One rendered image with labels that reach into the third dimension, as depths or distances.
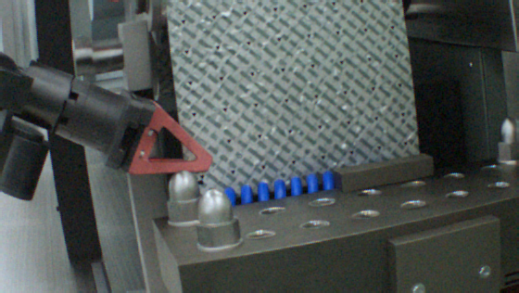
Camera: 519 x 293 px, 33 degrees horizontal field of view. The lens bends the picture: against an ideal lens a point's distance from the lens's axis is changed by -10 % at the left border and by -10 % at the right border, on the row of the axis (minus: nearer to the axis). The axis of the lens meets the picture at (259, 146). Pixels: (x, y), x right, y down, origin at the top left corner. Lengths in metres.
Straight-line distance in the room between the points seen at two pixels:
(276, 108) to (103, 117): 0.17
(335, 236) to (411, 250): 0.06
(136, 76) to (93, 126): 0.12
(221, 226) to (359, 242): 0.11
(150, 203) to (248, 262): 0.28
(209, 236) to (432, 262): 0.18
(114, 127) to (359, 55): 0.25
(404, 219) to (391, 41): 0.24
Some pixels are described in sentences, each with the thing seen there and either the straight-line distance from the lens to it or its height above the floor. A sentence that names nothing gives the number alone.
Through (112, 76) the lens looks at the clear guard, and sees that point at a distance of 1.92.
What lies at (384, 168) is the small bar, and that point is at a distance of 0.88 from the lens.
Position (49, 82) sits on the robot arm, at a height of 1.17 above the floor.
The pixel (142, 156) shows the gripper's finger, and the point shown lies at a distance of 0.87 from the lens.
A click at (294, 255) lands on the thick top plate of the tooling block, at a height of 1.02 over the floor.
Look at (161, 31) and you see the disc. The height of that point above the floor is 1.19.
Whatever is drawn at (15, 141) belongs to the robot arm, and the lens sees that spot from 0.86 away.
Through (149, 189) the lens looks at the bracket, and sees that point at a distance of 0.98.
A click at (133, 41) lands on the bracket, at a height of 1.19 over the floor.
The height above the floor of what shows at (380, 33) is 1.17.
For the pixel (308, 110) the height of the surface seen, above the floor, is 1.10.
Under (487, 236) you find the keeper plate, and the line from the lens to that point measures 0.76.
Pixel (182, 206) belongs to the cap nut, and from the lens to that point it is 0.82.
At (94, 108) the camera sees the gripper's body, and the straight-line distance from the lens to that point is 0.85.
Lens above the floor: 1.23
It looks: 10 degrees down
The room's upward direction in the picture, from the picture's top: 7 degrees counter-clockwise
